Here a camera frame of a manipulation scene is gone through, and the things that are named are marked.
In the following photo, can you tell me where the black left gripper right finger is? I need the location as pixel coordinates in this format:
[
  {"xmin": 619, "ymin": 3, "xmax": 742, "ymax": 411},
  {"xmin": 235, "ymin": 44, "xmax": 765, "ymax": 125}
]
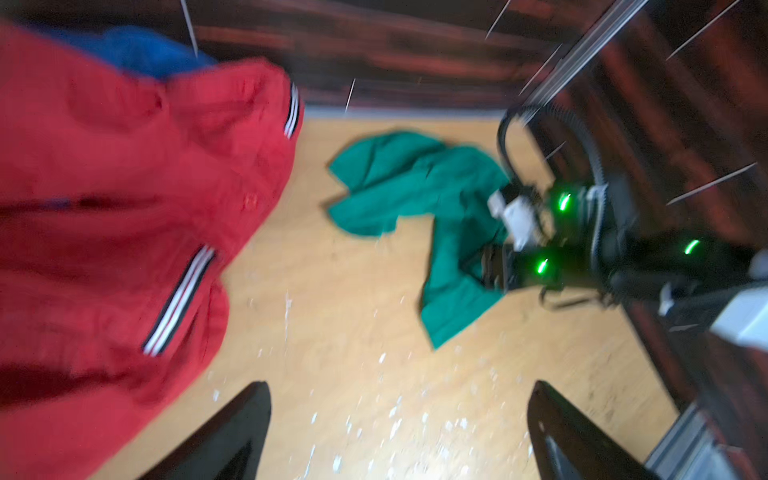
[{"xmin": 527, "ymin": 380, "xmax": 657, "ymax": 480}]

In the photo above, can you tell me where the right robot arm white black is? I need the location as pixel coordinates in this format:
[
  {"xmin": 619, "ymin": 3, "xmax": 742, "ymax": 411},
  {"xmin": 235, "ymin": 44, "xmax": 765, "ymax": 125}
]
[{"xmin": 482, "ymin": 184, "xmax": 767, "ymax": 479}]

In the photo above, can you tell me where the blue cloth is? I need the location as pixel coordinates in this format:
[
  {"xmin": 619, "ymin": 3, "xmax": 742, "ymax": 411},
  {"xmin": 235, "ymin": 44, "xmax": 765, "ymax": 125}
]
[{"xmin": 32, "ymin": 26, "xmax": 217, "ymax": 80}]

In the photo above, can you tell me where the green cloth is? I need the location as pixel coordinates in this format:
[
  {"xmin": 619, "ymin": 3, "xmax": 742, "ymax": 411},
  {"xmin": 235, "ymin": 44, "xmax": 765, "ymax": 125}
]
[{"xmin": 328, "ymin": 131, "xmax": 508, "ymax": 349}]

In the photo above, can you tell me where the aluminium frame rail right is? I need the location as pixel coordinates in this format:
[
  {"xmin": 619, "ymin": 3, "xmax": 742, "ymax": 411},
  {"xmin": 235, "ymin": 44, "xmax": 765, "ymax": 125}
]
[{"xmin": 525, "ymin": 0, "xmax": 647, "ymax": 105}]

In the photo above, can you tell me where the red cloth garment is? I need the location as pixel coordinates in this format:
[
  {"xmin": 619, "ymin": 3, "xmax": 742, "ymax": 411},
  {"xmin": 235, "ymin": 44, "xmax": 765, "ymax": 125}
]
[{"xmin": 1, "ymin": 22, "xmax": 303, "ymax": 479}]

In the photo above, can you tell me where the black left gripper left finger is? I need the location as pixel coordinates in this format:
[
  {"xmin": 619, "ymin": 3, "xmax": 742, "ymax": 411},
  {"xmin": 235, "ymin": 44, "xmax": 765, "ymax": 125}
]
[{"xmin": 142, "ymin": 382, "xmax": 272, "ymax": 480}]

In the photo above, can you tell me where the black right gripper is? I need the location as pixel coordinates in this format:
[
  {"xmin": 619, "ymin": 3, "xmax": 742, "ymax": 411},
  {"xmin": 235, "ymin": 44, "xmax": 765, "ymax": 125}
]
[{"xmin": 480, "ymin": 183, "xmax": 606, "ymax": 293}]

